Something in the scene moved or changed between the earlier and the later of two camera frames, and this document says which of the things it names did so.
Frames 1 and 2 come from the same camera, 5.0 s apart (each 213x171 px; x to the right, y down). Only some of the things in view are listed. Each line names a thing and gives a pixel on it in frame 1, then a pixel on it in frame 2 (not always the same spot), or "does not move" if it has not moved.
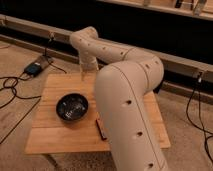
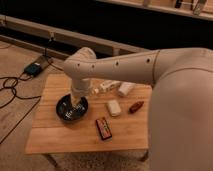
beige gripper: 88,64 to 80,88
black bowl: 72,107 does not move
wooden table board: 51,134 does not move
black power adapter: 33,69 does not move
